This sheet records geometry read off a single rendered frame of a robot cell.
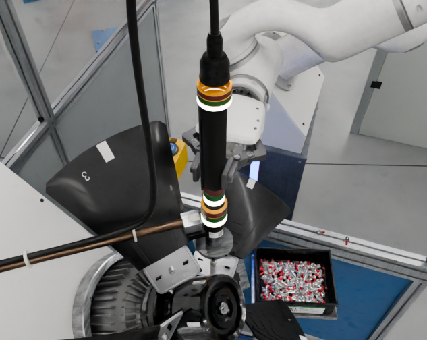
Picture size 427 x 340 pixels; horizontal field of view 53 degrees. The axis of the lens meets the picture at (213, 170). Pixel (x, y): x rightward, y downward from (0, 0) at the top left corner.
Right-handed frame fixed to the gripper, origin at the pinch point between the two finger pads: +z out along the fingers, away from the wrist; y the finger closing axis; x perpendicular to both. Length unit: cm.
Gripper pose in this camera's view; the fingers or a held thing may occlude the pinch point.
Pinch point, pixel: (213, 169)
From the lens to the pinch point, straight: 63.8
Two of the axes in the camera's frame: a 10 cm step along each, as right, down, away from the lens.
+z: -3.1, 7.2, -6.3
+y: -9.5, -2.3, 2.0
